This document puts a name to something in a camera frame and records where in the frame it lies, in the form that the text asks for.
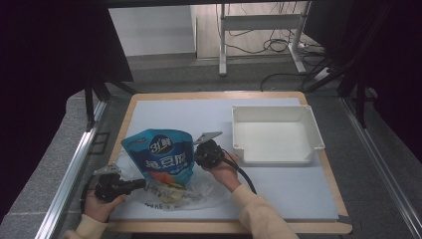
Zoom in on blue snack pouch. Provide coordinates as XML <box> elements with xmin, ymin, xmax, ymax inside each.
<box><xmin>120</xmin><ymin>128</ymin><xmax>197</xmax><ymax>191</ymax></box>

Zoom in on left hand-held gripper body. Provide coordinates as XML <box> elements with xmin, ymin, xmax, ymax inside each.
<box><xmin>93</xmin><ymin>162</ymin><xmax>133</xmax><ymax>204</ymax></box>

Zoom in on aluminium rail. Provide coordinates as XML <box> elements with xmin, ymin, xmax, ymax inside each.
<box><xmin>339</xmin><ymin>96</ymin><xmax>422</xmax><ymax>239</ymax></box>
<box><xmin>34</xmin><ymin>99</ymin><xmax>108</xmax><ymax>239</ymax></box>

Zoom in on clear printed plastic bag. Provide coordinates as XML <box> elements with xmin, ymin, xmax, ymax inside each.
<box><xmin>115</xmin><ymin>150</ymin><xmax>234</xmax><ymax>212</ymax></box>

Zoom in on bundle of black floor cables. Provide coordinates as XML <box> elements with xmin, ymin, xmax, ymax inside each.
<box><xmin>225</xmin><ymin>1</ymin><xmax>324</xmax><ymax>56</ymax></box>

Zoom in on black metal stand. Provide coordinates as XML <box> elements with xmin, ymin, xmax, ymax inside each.
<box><xmin>84</xmin><ymin>74</ymin><xmax>137</xmax><ymax>132</ymax></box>
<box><xmin>303</xmin><ymin>49</ymin><xmax>377</xmax><ymax>129</ymax></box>

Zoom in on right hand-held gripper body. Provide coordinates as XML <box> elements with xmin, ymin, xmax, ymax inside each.
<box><xmin>193</xmin><ymin>130</ymin><xmax>227</xmax><ymax>169</ymax></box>

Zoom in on person's left hand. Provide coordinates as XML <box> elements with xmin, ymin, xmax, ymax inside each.
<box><xmin>83</xmin><ymin>191</ymin><xmax>128</xmax><ymax>224</ymax></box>

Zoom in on white power strip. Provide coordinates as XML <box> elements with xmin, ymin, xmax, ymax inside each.
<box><xmin>313</xmin><ymin>66</ymin><xmax>332</xmax><ymax>83</ymax></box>

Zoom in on pale blue table mat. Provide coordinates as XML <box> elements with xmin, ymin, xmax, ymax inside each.
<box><xmin>108</xmin><ymin>97</ymin><xmax>340</xmax><ymax>222</ymax></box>

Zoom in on person's right hand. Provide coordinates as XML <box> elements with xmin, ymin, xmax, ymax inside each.
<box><xmin>201</xmin><ymin>152</ymin><xmax>242</xmax><ymax>194</ymax></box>

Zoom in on white plastic tray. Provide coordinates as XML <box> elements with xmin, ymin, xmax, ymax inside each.
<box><xmin>232</xmin><ymin>104</ymin><xmax>326</xmax><ymax>166</ymax></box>

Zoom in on black floor grate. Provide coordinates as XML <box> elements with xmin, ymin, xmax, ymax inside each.
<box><xmin>89</xmin><ymin>131</ymin><xmax>110</xmax><ymax>155</ymax></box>

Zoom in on white metal desk frame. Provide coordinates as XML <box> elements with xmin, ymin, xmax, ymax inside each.
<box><xmin>217</xmin><ymin>0</ymin><xmax>313</xmax><ymax>76</ymax></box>

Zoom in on left hand-held gripper black cable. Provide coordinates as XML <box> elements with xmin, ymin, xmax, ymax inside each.
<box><xmin>79</xmin><ymin>177</ymin><xmax>98</xmax><ymax>214</ymax></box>

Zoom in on hand-held gripper black cable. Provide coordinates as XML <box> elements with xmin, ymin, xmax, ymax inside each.
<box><xmin>220</xmin><ymin>148</ymin><xmax>259</xmax><ymax>195</ymax></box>
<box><xmin>79</xmin><ymin>177</ymin><xmax>98</xmax><ymax>214</ymax></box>

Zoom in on right hand-held gripper black cable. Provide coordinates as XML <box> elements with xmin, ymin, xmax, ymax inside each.
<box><xmin>220</xmin><ymin>148</ymin><xmax>259</xmax><ymax>195</ymax></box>

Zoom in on white panel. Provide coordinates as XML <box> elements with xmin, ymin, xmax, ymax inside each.
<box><xmin>108</xmin><ymin>4</ymin><xmax>197</xmax><ymax>58</ymax></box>

